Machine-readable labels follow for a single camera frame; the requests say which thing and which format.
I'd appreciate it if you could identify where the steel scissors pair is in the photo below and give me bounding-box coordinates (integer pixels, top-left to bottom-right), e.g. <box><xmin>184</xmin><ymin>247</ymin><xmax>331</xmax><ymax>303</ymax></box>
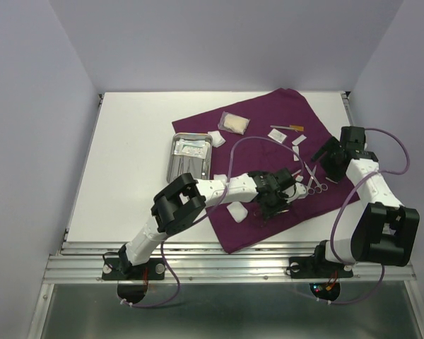
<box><xmin>311</xmin><ymin>166</ymin><xmax>329</xmax><ymax>195</ymax></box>
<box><xmin>305</xmin><ymin>165</ymin><xmax>315</xmax><ymax>195</ymax></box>

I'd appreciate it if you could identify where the white gauze pad top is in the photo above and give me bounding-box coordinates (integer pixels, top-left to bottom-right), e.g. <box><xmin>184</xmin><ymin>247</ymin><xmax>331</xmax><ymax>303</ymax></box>
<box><xmin>207</xmin><ymin>131</ymin><xmax>225</xmax><ymax>148</ymax></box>

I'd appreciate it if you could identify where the white gauze pad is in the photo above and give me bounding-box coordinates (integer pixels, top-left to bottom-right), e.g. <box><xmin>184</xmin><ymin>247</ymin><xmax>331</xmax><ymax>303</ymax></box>
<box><xmin>213</xmin><ymin>174</ymin><xmax>228</xmax><ymax>182</ymax></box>
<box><xmin>207</xmin><ymin>131</ymin><xmax>225</xmax><ymax>148</ymax></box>
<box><xmin>226</xmin><ymin>202</ymin><xmax>248</xmax><ymax>223</ymax></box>

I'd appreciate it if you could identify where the white green sterile pouch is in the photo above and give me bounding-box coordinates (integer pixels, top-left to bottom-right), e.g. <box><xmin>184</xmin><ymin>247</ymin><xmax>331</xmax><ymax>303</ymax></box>
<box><xmin>173</xmin><ymin>138</ymin><xmax>208</xmax><ymax>159</ymax></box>

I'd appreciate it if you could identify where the stainless steel tray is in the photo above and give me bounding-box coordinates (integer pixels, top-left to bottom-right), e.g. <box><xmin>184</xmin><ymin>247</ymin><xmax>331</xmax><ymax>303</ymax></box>
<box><xmin>166</xmin><ymin>133</ymin><xmax>213</xmax><ymax>184</ymax></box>

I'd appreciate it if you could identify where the steel hemostat bottom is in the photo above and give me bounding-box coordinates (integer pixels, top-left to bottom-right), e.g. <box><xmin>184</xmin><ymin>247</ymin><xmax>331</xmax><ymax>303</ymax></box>
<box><xmin>253</xmin><ymin>209</ymin><xmax>290</xmax><ymax>227</ymax></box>

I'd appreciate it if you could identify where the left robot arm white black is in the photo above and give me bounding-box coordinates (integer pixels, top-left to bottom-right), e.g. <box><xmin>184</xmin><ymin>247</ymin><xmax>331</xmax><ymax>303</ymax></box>
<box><xmin>118</xmin><ymin>168</ymin><xmax>307</xmax><ymax>278</ymax></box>

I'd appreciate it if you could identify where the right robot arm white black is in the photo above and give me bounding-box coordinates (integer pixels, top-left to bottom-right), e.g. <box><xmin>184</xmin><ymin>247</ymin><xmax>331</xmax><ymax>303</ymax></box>
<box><xmin>311</xmin><ymin>126</ymin><xmax>420</xmax><ymax>275</ymax></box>

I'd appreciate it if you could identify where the purple surgical cloth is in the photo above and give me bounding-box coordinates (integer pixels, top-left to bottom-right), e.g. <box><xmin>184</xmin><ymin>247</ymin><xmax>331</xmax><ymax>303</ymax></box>
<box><xmin>172</xmin><ymin>89</ymin><xmax>353</xmax><ymax>254</ymax></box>

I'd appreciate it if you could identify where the small white paper strip upper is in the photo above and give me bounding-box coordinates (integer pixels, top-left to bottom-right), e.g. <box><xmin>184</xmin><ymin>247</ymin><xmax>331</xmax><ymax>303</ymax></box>
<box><xmin>292</xmin><ymin>134</ymin><xmax>307</xmax><ymax>145</ymax></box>

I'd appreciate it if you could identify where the small white paper strip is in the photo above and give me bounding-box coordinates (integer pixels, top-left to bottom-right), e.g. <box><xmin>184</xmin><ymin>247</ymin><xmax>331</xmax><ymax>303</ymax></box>
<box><xmin>292</xmin><ymin>145</ymin><xmax>300</xmax><ymax>162</ymax></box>
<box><xmin>292</xmin><ymin>134</ymin><xmax>307</xmax><ymax>145</ymax></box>

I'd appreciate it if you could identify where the white gauze pad bottom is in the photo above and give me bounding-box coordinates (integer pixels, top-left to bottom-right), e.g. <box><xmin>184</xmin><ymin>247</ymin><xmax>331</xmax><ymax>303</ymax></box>
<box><xmin>226</xmin><ymin>202</ymin><xmax>248</xmax><ymax>223</ymax></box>

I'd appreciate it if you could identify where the scalpel blade orange packet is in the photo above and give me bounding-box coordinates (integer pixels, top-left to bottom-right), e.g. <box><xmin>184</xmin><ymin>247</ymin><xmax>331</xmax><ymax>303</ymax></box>
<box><xmin>271</xmin><ymin>125</ymin><xmax>305</xmax><ymax>132</ymax></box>

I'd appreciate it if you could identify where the small white paper strip lower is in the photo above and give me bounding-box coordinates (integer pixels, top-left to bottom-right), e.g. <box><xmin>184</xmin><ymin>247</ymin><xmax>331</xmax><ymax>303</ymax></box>
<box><xmin>292</xmin><ymin>145</ymin><xmax>300</xmax><ymax>162</ymax></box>

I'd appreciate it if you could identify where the white gauze pad middle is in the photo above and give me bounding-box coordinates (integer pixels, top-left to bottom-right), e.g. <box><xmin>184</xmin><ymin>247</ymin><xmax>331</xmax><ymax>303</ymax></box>
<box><xmin>213</xmin><ymin>174</ymin><xmax>228</xmax><ymax>182</ymax></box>

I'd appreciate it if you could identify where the small clear bagged packet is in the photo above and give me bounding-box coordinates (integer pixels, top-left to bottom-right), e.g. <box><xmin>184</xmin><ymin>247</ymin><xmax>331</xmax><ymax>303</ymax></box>
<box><xmin>268</xmin><ymin>129</ymin><xmax>287</xmax><ymax>143</ymax></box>

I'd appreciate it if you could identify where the bagged beige bandage roll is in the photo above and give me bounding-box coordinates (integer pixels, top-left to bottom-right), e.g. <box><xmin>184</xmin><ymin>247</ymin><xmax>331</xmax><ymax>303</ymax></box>
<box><xmin>218</xmin><ymin>112</ymin><xmax>250</xmax><ymax>135</ymax></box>

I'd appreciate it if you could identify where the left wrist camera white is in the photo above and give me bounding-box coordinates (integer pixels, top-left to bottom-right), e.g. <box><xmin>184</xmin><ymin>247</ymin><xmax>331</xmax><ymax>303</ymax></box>
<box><xmin>290</xmin><ymin>182</ymin><xmax>308</xmax><ymax>201</ymax></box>

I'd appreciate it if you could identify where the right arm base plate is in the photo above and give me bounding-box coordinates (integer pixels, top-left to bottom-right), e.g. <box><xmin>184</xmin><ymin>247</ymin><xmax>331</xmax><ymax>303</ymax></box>
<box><xmin>285</xmin><ymin>256</ymin><xmax>353</xmax><ymax>280</ymax></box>

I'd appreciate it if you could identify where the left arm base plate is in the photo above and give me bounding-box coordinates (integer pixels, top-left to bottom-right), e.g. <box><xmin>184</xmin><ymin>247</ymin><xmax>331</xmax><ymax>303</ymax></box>
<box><xmin>101</xmin><ymin>257</ymin><xmax>166</xmax><ymax>281</ymax></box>

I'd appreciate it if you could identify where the aluminium front rail frame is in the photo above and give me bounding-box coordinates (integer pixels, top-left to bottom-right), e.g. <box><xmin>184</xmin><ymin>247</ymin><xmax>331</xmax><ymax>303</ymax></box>
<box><xmin>42</xmin><ymin>242</ymin><xmax>418</xmax><ymax>284</ymax></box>

